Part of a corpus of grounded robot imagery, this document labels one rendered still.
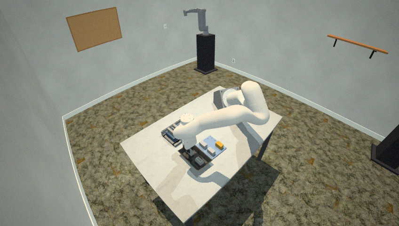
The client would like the yellow rectangular block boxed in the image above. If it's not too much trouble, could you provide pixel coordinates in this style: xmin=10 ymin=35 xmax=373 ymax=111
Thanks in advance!
xmin=215 ymin=141 xmax=224 ymax=150

